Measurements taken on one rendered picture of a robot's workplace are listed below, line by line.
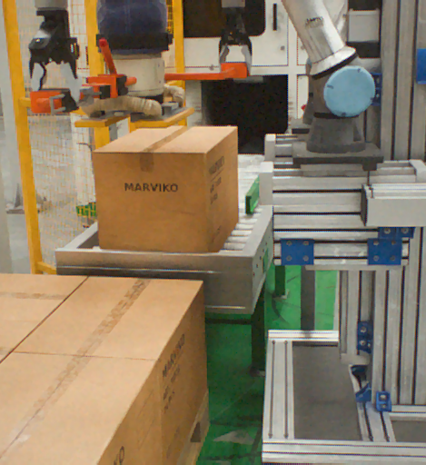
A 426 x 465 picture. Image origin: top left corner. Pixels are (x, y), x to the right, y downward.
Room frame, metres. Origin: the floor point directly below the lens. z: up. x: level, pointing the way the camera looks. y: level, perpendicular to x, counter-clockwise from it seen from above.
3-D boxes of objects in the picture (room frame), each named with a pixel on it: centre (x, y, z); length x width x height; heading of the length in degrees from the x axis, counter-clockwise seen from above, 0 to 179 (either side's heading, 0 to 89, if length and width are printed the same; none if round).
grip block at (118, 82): (2.12, 0.28, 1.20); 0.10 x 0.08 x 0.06; 77
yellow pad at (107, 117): (2.39, 0.32, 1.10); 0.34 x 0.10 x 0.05; 167
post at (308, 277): (2.91, -0.39, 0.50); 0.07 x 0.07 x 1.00; 79
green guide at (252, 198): (3.88, -0.35, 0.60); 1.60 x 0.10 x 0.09; 169
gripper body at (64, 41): (1.80, 0.35, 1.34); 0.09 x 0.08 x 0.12; 166
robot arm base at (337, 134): (1.93, -0.33, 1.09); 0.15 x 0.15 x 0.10
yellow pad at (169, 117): (2.35, 0.13, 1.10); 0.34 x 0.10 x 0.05; 167
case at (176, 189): (2.78, 0.15, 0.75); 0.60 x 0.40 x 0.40; 168
